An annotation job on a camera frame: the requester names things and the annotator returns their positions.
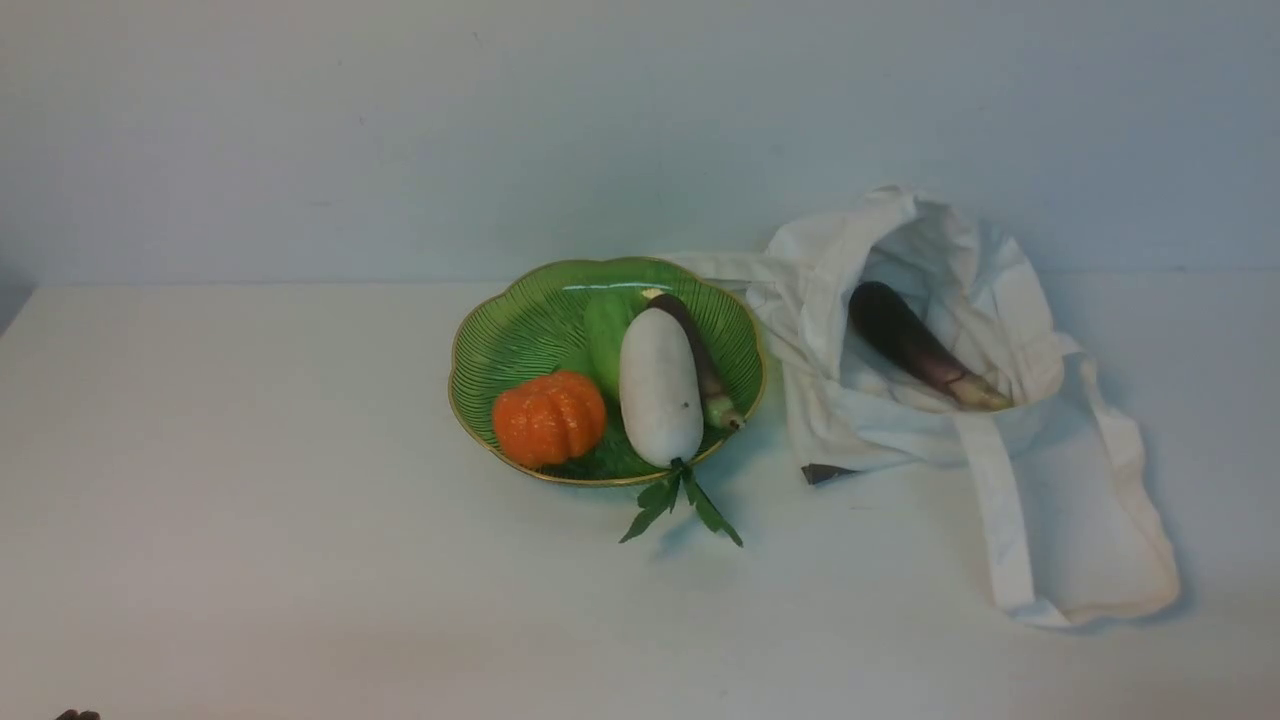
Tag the purple eggplant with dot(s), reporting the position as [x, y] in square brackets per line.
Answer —
[884, 321]

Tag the white cloth tote bag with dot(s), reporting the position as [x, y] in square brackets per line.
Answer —
[1072, 536]

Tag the white radish with leaves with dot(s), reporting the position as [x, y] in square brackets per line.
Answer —
[663, 419]

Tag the dark eggplant in plate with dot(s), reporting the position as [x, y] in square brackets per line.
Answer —
[718, 407]

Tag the orange toy pumpkin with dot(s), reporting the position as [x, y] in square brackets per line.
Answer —
[552, 419]

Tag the green leaf-shaped plate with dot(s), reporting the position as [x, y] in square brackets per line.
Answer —
[535, 327]

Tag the dark object at bottom edge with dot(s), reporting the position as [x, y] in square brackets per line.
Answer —
[74, 714]

